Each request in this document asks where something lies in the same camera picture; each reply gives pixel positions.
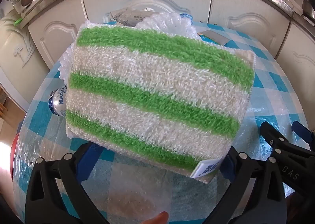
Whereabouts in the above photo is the white foam net sleeve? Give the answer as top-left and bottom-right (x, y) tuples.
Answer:
(58, 11), (198, 84)

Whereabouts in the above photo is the red plastic basin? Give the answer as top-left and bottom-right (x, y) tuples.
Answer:
(9, 132), (20, 190)

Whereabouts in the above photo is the clear plastic bag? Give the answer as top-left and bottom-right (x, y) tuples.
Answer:
(15, 106), (271, 224)

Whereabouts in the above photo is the steel kettle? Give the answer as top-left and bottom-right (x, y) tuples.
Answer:
(302, 0), (315, 19)

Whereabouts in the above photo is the silver foil packet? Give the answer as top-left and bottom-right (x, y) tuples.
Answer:
(199, 29), (230, 45)

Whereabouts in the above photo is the green striped cleaning cloth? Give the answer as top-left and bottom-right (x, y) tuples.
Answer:
(65, 23), (257, 184)

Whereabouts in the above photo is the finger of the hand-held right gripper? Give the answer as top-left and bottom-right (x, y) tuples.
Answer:
(292, 120), (315, 150)
(259, 121), (315, 163)

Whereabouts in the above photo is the green snack packet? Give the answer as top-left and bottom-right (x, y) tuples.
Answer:
(108, 7), (158, 27)

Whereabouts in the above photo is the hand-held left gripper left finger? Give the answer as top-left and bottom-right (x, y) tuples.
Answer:
(25, 144), (109, 224)

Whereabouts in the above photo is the white floral bowl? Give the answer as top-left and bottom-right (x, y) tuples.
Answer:
(277, 0), (304, 15)

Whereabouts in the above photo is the person's left hand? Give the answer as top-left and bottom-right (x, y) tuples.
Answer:
(147, 211), (169, 224)

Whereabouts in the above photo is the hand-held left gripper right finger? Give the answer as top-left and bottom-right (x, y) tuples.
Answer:
(202, 146), (287, 224)

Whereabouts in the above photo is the white plastic bottle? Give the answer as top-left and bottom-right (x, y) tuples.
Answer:
(47, 85), (67, 116)

